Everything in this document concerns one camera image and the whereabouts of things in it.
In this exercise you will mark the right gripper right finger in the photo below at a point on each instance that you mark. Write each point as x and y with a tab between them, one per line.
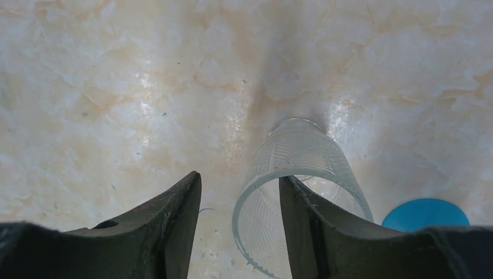
325	241

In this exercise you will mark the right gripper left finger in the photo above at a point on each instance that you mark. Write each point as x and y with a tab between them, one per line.
153	240

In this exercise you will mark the blue wine glass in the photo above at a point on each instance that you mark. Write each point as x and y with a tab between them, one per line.
421	213

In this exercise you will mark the clear wine glass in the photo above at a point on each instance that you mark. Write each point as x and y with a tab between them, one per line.
294	147

